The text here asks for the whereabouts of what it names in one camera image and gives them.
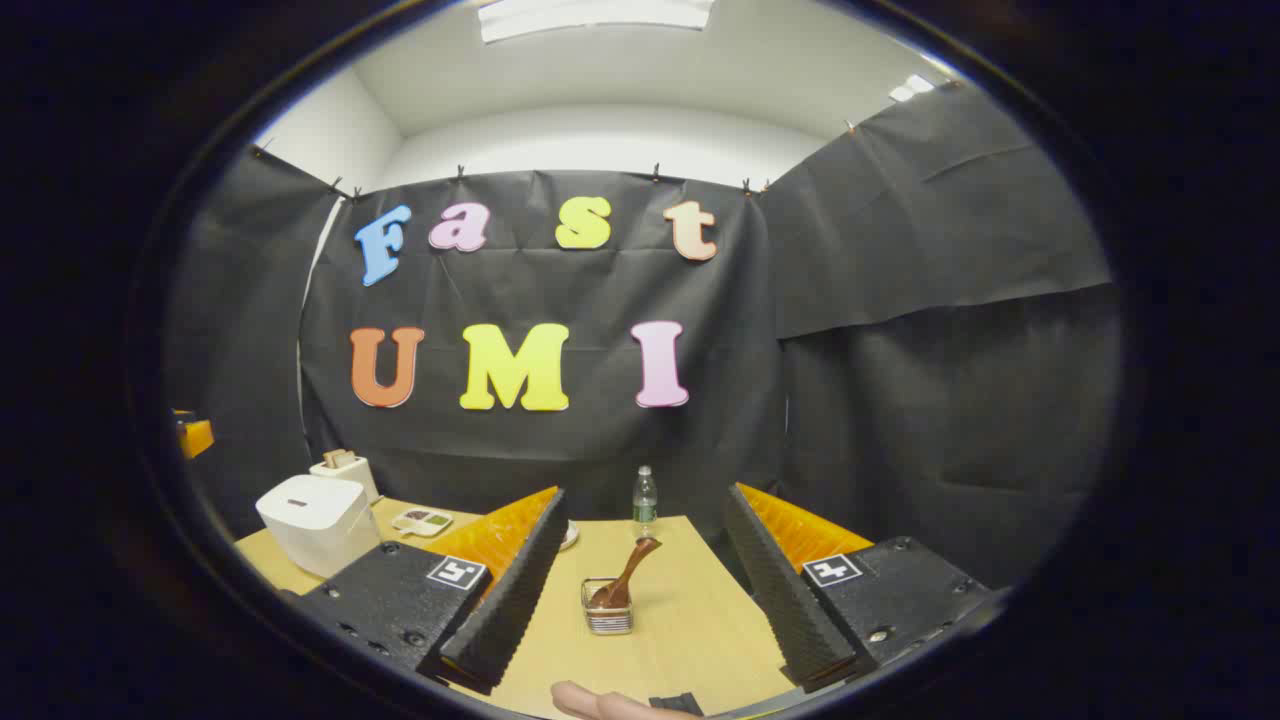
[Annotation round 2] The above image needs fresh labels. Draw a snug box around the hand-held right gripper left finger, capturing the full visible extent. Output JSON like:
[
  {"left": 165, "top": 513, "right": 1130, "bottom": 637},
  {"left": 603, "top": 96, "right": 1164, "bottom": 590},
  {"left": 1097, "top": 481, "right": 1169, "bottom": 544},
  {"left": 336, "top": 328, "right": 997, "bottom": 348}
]
[{"left": 283, "top": 486, "right": 569, "bottom": 696}]

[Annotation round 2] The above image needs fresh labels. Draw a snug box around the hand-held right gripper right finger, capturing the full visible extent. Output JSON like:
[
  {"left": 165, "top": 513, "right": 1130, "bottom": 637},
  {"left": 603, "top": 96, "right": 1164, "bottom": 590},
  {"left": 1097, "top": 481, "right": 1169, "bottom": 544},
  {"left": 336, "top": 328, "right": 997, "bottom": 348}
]
[{"left": 722, "top": 483, "right": 1001, "bottom": 693}]

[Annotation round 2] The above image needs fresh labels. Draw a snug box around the brown wooden spoon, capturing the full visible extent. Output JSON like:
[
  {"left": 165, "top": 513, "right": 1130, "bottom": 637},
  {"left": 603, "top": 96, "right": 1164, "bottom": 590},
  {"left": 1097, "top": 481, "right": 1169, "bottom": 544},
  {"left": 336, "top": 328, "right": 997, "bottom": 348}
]
[{"left": 590, "top": 537, "right": 662, "bottom": 609}]

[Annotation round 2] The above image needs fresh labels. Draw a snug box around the white rice cooker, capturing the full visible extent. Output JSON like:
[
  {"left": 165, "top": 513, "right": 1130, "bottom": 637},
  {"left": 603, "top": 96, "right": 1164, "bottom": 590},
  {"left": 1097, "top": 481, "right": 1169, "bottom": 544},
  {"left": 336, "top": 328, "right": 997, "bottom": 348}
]
[{"left": 255, "top": 475, "right": 381, "bottom": 579}]

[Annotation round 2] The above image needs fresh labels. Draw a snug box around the white divided sauce dish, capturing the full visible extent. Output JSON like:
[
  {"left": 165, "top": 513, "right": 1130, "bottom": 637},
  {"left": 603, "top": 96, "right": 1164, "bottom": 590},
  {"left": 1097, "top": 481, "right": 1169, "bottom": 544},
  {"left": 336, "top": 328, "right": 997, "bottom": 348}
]
[{"left": 391, "top": 507, "right": 454, "bottom": 538}]

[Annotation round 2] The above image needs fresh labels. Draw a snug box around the white toaster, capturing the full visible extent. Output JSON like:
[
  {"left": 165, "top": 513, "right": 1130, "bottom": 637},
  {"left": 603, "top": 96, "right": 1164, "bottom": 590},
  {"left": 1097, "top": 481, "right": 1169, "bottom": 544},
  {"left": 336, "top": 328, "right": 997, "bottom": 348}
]
[{"left": 309, "top": 450, "right": 381, "bottom": 504}]

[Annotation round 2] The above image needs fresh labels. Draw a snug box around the clear water bottle green label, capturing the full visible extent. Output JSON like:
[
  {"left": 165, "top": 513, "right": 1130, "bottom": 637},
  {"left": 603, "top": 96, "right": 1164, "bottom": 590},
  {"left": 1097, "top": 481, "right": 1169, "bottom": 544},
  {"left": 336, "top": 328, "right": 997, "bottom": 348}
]
[{"left": 632, "top": 465, "right": 659, "bottom": 541}]

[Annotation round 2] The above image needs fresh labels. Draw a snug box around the long ceiling light panel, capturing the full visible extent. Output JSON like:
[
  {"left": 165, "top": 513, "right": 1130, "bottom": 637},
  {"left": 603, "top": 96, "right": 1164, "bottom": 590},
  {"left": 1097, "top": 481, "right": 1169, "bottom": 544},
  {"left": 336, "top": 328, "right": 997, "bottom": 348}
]
[{"left": 478, "top": 0, "right": 716, "bottom": 43}]

